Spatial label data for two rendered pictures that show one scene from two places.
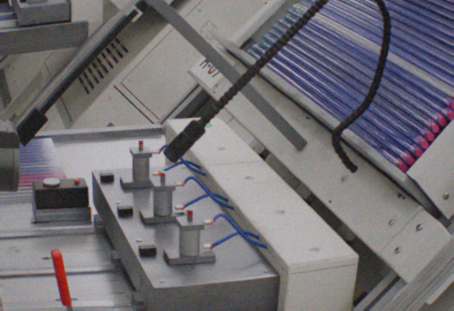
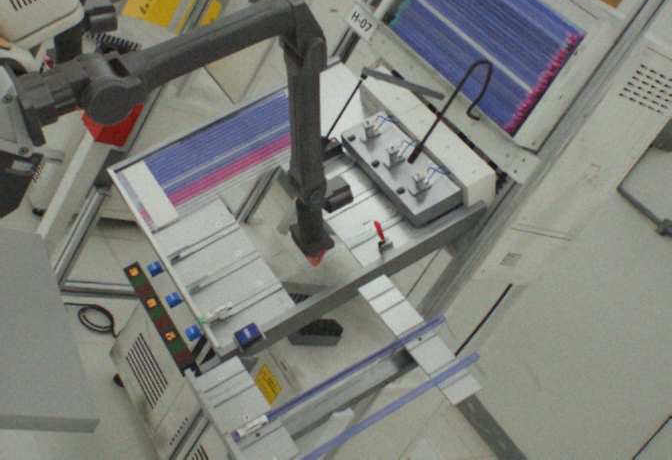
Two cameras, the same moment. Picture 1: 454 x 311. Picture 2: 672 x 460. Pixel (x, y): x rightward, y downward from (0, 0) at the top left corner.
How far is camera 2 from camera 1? 1.31 m
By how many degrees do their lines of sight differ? 30
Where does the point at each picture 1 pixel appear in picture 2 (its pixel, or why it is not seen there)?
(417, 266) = (526, 176)
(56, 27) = not seen: outside the picture
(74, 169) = not seen: hidden behind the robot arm
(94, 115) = not seen: outside the picture
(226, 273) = (439, 194)
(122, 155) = (330, 91)
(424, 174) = (522, 141)
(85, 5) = not seen: outside the picture
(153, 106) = not seen: outside the picture
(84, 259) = (359, 189)
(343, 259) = (489, 176)
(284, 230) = (455, 160)
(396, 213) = (508, 150)
